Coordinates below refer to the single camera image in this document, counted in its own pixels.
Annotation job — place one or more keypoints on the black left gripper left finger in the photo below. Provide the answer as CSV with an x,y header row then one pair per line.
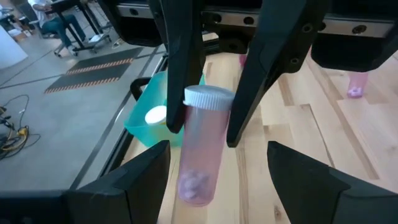
x,y
130,193

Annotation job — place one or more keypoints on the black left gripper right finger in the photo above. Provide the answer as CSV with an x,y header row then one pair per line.
x,y
311,199

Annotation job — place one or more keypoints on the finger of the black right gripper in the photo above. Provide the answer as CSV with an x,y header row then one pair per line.
x,y
183,46
273,40

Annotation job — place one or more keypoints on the pink pill bottle white cap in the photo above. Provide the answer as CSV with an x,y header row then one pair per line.
x,y
357,84
202,149

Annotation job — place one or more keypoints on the clear bottle with red pills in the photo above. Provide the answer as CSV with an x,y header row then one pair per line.
x,y
242,60

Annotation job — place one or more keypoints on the orange pill bottle white cap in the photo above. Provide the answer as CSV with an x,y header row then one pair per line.
x,y
155,114

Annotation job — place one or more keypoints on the translucent teal plastic bin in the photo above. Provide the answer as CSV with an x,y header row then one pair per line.
x,y
146,133

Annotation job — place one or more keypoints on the black mat with hazard stripes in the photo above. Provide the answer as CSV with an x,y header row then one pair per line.
x,y
87,77

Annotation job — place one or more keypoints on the black desk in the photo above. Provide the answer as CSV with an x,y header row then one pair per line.
x,y
63,3

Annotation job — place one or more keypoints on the person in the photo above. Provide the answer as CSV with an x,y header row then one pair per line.
x,y
56,23

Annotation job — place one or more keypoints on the white rounded object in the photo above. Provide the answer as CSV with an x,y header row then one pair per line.
x,y
9,49

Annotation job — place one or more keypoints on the black aluminium table frame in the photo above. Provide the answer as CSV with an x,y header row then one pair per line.
x,y
119,149

